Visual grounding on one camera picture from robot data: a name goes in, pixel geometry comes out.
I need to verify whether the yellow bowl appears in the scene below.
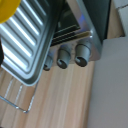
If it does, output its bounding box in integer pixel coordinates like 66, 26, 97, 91
0, 0, 23, 25

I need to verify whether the grey oven knob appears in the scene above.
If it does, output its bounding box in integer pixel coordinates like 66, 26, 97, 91
73, 41, 94, 68
43, 54, 54, 72
56, 46, 73, 70

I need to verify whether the black dish rack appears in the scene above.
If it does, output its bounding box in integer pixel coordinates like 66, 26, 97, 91
42, 0, 112, 72

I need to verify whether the white flat board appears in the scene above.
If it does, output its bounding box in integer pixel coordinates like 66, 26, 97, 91
87, 0, 128, 128

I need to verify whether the wire oven rack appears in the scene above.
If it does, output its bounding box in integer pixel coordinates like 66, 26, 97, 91
0, 75, 38, 115

